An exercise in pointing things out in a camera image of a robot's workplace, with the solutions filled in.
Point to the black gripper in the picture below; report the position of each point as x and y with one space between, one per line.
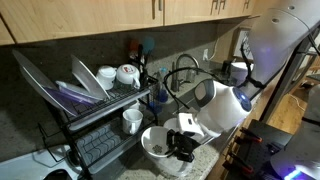
180 146

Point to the white bowl with flower pattern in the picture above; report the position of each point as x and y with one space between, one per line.
153 141

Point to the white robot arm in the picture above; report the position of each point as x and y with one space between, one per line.
272 39

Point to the clear plastic container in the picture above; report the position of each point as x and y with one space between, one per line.
171 166

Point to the blue dish soap bottle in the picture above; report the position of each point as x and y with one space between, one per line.
162 91

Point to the white mug lower rack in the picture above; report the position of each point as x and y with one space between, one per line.
131 121

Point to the metal kitchen faucet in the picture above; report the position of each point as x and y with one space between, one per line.
178 67

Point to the black two-tier dish rack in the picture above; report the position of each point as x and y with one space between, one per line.
90 118

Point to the white mug with red label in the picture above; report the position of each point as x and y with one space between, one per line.
129 75

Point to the grey drying mat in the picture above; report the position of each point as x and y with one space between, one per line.
97 143

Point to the purple white water filter pitcher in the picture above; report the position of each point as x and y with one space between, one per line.
239 72

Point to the utensil holder with utensils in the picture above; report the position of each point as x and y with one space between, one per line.
139 53

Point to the white cup upside down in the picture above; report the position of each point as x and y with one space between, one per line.
106 76

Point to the purple plastic lid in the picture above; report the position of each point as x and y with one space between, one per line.
67 91

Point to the white plate upright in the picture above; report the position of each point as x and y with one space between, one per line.
87 79

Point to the large white plate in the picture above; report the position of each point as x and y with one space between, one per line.
42 84

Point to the wooden upper cabinets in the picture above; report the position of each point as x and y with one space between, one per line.
25 21

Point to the framed wall sign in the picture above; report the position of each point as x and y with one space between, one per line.
242 44

